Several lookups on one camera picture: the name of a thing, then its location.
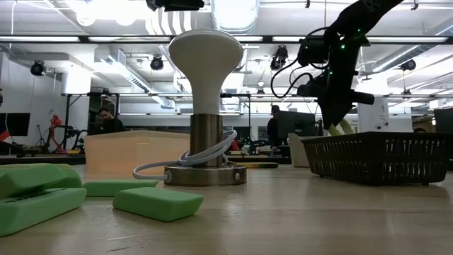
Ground orange plastic bin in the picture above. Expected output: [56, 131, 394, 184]
[84, 130, 192, 175]

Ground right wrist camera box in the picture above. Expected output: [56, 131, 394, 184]
[297, 36, 329, 67]

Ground black computer monitor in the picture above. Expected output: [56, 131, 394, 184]
[277, 110, 316, 140]
[434, 108, 453, 134]

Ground black wall screen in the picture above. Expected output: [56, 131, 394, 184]
[0, 112, 31, 137]

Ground black background metal stand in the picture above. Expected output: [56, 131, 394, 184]
[62, 91, 252, 153]

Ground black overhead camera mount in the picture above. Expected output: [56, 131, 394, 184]
[145, 0, 205, 12]

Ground grey plastic bin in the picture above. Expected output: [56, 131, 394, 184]
[287, 132, 311, 168]

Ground black mesh basket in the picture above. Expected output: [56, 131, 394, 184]
[300, 131, 452, 186]

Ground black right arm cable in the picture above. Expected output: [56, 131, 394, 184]
[270, 26, 332, 99]

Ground red desk lamp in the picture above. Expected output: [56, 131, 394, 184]
[49, 113, 68, 154]

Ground black bar with light strips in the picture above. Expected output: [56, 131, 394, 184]
[0, 34, 453, 45]

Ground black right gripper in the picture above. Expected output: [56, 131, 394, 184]
[296, 45, 376, 130]

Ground white dome brass lamp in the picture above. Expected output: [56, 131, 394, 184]
[164, 28, 248, 188]

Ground green eraser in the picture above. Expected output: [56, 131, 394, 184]
[0, 163, 67, 199]
[52, 168, 84, 189]
[0, 187, 88, 237]
[83, 178, 160, 198]
[113, 186, 205, 222]

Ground green handled pliers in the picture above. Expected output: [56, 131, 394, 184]
[327, 118, 355, 137]

